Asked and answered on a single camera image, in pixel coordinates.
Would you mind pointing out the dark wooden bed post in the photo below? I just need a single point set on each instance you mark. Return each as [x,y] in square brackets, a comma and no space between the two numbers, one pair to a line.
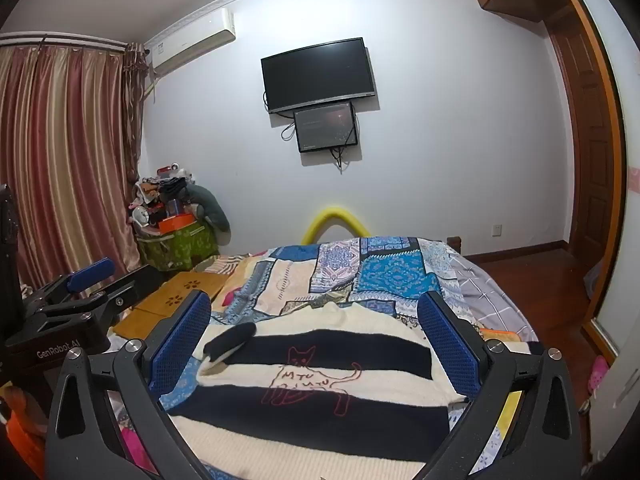
[454,243]

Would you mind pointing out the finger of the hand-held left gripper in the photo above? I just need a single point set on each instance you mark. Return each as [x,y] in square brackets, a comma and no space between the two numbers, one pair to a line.
[92,272]
[130,287]

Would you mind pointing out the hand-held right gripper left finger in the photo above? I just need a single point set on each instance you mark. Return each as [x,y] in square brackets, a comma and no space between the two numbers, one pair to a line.
[180,342]

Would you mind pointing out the small black wall monitor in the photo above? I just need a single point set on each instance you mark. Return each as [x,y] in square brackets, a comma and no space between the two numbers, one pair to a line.
[325,127]

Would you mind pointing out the white air conditioner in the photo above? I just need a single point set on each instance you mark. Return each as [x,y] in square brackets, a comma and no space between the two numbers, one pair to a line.
[192,40]

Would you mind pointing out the yellow foam tube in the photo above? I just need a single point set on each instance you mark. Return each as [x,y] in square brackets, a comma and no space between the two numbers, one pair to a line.
[332,214]

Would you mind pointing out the person's left forearm orange sleeve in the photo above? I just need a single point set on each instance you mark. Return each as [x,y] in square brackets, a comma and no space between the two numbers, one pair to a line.
[22,440]

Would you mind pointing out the pink cloth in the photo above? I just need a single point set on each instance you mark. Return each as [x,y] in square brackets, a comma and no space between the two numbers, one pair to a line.
[135,447]

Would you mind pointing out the cream navy striped sweater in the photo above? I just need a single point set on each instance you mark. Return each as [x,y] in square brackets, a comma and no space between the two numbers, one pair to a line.
[310,425]

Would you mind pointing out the pile of clutter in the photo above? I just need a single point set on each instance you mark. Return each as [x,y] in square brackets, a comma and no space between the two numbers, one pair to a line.
[160,195]

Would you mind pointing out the grey blue bag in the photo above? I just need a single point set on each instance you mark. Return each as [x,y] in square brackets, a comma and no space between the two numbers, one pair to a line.
[590,285]

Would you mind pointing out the pink gold striped curtain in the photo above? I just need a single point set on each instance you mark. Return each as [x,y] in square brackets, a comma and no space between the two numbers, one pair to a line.
[65,160]

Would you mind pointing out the grey checked bed sheet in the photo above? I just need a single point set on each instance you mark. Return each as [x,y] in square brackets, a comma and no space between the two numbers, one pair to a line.
[490,290]

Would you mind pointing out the orange box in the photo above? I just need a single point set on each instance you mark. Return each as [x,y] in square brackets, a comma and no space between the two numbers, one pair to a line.
[176,222]

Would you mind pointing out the blue patchwork bed sheet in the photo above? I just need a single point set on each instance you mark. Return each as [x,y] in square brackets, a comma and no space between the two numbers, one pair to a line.
[395,272]

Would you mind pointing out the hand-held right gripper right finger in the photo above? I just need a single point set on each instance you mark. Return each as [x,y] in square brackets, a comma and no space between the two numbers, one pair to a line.
[450,342]

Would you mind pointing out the grey plush toy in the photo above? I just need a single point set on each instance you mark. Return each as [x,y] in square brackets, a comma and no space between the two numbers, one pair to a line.
[210,207]

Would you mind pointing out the pink slipper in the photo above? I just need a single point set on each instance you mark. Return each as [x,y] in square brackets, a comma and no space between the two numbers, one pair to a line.
[597,375]

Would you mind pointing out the orange yellow blanket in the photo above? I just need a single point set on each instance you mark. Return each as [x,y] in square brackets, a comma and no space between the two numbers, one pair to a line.
[500,335]

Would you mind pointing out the peach quilt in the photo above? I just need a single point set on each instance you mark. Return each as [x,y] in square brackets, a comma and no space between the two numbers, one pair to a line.
[232,280]

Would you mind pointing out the black wall television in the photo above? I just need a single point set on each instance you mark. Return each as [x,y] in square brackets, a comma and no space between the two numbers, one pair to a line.
[317,74]

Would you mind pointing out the brown wooden door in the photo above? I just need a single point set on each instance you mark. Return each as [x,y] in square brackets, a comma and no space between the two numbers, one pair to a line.
[587,150]

